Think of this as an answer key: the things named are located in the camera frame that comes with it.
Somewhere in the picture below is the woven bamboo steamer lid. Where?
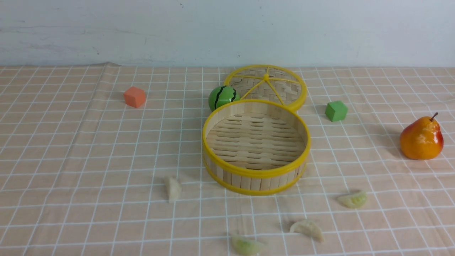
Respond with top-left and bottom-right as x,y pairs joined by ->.
223,64 -> 307,112

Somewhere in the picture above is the yellowish dumpling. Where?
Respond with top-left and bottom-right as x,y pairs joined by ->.
337,191 -> 368,209

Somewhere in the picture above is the pale dumpling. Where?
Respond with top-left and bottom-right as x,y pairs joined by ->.
164,176 -> 182,203
289,219 -> 325,243

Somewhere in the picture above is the orange cube block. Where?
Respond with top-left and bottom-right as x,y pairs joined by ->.
123,86 -> 146,108

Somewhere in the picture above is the greenish dumpling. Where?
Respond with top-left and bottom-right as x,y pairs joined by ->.
231,234 -> 266,256

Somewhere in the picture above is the green cube block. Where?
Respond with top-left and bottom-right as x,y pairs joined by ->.
325,100 -> 348,122

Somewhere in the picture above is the green toy watermelon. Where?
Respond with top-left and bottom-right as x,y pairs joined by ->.
208,85 -> 240,112

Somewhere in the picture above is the orange toy pear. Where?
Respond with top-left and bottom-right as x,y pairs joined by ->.
400,112 -> 444,160

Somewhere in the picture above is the bamboo steamer tray yellow rim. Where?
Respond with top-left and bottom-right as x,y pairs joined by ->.
202,100 -> 311,196

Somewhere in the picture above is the checkered beige tablecloth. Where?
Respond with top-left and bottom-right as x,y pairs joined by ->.
0,64 -> 455,256

